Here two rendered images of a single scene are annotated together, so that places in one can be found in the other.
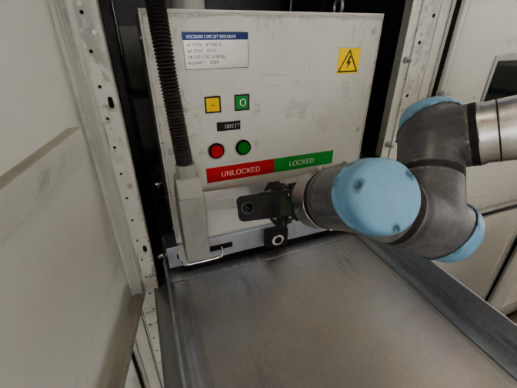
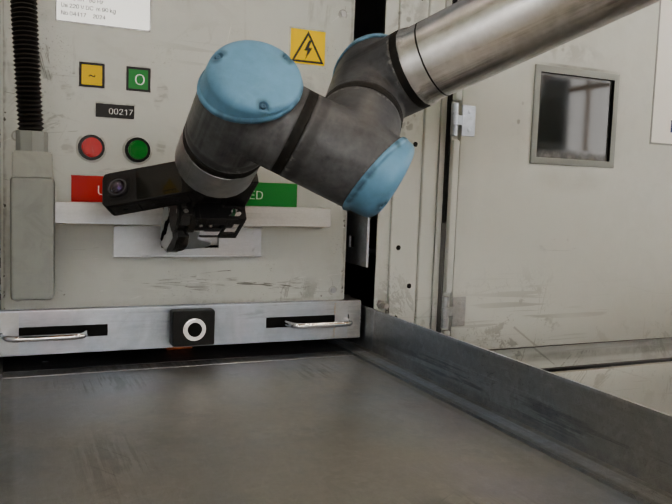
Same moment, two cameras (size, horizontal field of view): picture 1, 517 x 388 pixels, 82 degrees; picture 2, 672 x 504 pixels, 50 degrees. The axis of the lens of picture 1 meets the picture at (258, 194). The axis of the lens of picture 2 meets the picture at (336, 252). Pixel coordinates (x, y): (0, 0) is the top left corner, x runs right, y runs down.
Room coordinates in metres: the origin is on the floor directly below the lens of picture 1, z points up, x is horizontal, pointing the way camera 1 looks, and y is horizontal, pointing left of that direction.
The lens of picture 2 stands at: (-0.40, -0.18, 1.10)
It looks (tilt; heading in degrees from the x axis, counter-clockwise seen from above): 5 degrees down; 357
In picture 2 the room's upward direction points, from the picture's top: 2 degrees clockwise
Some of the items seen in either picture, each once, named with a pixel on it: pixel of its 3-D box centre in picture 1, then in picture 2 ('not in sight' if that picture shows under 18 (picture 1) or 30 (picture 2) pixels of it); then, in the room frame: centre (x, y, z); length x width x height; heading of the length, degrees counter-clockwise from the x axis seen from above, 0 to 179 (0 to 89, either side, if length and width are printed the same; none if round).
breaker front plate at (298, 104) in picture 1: (275, 139); (192, 146); (0.64, -0.04, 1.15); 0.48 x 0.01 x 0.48; 111
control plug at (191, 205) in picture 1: (191, 214); (32, 224); (0.50, 0.13, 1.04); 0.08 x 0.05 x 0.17; 21
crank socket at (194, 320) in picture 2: (276, 236); (192, 327); (0.62, -0.05, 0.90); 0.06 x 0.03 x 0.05; 111
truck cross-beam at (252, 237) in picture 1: (270, 229); (186, 323); (0.66, -0.03, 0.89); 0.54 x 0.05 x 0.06; 111
